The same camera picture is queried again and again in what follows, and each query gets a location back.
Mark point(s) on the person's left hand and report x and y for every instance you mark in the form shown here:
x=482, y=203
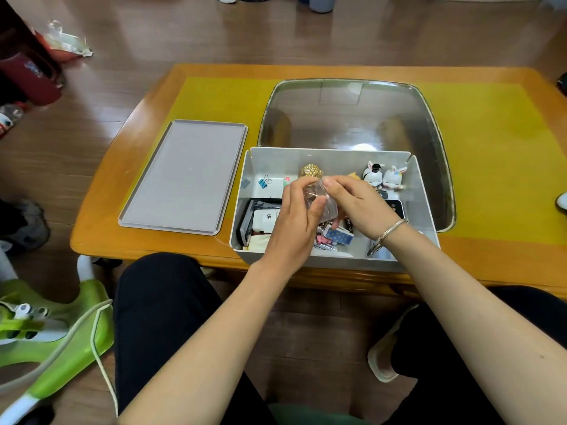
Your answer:
x=292, y=230

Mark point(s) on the person's right hand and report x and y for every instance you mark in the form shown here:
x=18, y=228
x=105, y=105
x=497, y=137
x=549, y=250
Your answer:
x=365, y=207

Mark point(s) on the person's left thumb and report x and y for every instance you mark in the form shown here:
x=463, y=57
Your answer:
x=318, y=211

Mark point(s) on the person's right thumb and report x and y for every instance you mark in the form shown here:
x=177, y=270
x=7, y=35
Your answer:
x=335, y=203

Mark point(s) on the small clear plastic container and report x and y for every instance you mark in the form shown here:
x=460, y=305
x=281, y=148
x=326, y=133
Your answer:
x=320, y=200

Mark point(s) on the person's left forearm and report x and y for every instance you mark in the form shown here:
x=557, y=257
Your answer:
x=212, y=345

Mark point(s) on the person's right forearm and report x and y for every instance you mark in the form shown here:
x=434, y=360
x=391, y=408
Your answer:
x=469, y=323

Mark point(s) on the pink clip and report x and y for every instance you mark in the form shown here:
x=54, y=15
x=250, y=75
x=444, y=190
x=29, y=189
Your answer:
x=322, y=239

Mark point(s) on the blue patterned eraser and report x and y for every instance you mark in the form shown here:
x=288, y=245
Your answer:
x=340, y=235

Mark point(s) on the gold ball ornament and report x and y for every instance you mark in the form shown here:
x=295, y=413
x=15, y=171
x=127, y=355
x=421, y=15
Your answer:
x=310, y=171

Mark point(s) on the white card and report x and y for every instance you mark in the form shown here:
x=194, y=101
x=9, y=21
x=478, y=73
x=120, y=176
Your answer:
x=279, y=185

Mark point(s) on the zebra figurine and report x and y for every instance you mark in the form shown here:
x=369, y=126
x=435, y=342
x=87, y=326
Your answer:
x=373, y=173

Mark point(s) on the white stapler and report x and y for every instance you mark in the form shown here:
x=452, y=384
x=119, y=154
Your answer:
x=265, y=222

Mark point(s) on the black electronic device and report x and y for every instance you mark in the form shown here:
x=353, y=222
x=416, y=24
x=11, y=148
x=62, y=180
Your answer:
x=395, y=208

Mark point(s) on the blue binder clip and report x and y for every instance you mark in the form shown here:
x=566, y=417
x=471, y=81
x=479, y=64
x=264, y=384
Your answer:
x=265, y=181

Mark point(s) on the white rabbit figurine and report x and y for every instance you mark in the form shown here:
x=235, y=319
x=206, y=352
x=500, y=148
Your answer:
x=394, y=177

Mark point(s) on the black case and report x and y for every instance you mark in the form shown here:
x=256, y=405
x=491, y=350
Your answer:
x=248, y=221

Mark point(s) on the white storage box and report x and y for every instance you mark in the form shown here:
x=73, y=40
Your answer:
x=412, y=243

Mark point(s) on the grey box lid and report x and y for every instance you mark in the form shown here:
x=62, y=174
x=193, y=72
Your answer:
x=186, y=176

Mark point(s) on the beige slipper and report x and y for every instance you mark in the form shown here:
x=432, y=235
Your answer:
x=383, y=354

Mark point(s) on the wooden coffee table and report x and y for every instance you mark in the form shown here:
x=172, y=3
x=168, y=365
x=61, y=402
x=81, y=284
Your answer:
x=500, y=172

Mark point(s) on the person's black trouser left leg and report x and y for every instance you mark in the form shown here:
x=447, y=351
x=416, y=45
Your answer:
x=164, y=327

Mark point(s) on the person's black trouser leg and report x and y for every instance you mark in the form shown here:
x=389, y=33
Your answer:
x=164, y=327
x=443, y=380

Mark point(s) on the grey bin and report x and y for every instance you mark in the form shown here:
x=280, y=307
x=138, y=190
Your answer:
x=321, y=3

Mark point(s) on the person's green shirt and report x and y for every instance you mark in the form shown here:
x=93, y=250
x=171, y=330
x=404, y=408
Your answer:
x=310, y=416

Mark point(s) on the person's black trouser right leg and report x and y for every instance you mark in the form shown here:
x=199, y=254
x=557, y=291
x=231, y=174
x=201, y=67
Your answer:
x=443, y=380

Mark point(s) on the white object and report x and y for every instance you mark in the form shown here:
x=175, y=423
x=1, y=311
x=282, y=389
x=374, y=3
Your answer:
x=562, y=202

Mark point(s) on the black object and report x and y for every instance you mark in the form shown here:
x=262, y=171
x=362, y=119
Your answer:
x=562, y=84

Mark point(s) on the grey shoe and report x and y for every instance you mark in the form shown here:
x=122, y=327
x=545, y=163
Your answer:
x=26, y=223

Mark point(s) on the crumpled plastic bag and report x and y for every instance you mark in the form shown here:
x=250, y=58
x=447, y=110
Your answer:
x=66, y=41

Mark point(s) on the red bag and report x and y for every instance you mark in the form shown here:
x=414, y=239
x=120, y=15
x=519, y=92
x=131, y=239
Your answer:
x=26, y=79

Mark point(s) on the plastic bottle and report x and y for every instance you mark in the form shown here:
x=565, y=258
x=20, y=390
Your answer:
x=9, y=119

